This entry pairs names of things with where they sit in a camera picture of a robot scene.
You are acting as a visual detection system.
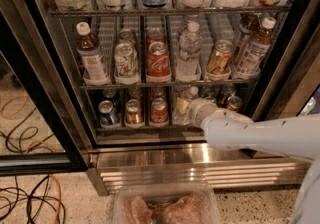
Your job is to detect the red cola can middle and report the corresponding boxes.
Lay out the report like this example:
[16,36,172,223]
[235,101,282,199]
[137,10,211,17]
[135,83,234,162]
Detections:
[147,41,169,78]

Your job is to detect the clear plastic container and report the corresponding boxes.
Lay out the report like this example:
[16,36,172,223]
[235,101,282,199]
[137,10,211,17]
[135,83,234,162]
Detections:
[113,182,222,224]

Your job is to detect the white green can middle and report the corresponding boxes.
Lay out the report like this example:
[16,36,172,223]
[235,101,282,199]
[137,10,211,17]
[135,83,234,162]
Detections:
[114,43,138,79]

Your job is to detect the tea bottle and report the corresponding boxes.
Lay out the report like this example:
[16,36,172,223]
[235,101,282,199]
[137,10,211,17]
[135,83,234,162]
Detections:
[235,17,276,75]
[76,22,108,85]
[233,13,260,62]

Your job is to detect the tea bottle middle left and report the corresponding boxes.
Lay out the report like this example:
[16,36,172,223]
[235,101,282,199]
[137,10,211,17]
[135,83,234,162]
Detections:
[76,22,108,85]

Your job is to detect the gold can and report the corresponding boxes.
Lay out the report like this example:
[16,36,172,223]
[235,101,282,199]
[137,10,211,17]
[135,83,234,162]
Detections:
[226,96,243,112]
[125,99,144,124]

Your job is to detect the rear tea bottle middle right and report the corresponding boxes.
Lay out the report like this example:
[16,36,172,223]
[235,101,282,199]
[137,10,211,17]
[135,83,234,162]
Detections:
[233,13,260,62]

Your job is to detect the gold can bottom left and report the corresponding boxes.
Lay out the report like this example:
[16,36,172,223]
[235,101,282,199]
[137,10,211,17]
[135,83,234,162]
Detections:
[125,99,144,124]

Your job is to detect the black cables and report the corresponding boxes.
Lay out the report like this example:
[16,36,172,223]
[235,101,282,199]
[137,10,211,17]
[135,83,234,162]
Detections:
[0,174,67,224]

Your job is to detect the gold can middle shelf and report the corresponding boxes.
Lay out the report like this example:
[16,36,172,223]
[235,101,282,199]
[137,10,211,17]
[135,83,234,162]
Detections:
[206,40,233,75]

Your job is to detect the stainless steel fridge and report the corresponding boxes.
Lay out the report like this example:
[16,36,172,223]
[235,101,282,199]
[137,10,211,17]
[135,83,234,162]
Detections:
[1,0,319,195]

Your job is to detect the orange cable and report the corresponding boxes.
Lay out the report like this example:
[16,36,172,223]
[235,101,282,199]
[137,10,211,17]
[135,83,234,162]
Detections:
[48,173,63,224]

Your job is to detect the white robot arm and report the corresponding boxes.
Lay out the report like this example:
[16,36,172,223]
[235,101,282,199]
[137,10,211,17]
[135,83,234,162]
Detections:
[185,98,320,224]

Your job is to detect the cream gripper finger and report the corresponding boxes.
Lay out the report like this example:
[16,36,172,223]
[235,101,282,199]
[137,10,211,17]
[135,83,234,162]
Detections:
[176,97,190,114]

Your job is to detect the gold can bottom right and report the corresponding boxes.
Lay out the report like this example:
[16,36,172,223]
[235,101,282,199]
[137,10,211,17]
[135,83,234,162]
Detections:
[226,96,243,112]

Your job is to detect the red can bottom shelf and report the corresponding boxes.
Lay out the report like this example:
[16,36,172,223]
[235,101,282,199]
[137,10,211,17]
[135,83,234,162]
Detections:
[150,98,169,126]

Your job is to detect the water bottle middle shelf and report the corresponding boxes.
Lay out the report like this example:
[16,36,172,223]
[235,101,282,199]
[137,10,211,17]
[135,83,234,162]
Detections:
[176,21,202,82]

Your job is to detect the blue can bottom shelf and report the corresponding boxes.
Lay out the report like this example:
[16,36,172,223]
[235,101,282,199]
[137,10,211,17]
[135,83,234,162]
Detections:
[98,100,120,128]

